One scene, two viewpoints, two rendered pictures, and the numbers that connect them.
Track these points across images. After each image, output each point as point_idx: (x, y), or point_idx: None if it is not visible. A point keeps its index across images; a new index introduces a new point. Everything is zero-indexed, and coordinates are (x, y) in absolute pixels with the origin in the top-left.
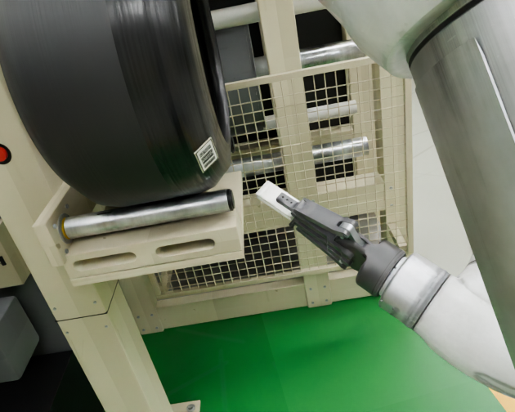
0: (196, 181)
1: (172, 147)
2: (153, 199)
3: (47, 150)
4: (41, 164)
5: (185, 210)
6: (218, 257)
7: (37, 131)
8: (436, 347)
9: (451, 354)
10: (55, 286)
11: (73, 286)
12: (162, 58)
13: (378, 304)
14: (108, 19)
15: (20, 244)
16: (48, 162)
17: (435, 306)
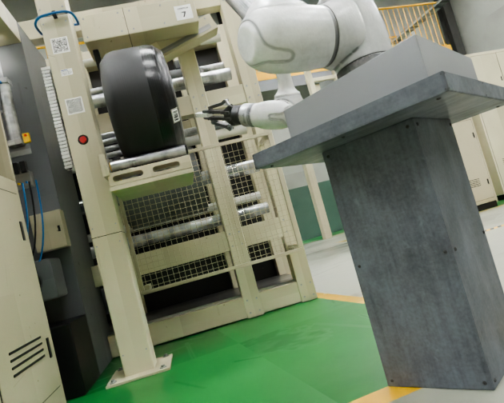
0: (171, 129)
1: (162, 105)
2: (152, 143)
3: (115, 107)
4: (100, 145)
5: (166, 151)
6: (182, 171)
7: (113, 99)
8: (256, 116)
9: (260, 114)
10: (95, 213)
11: (105, 213)
12: (160, 73)
13: (239, 121)
14: (142, 62)
15: (82, 187)
16: (113, 117)
17: (254, 105)
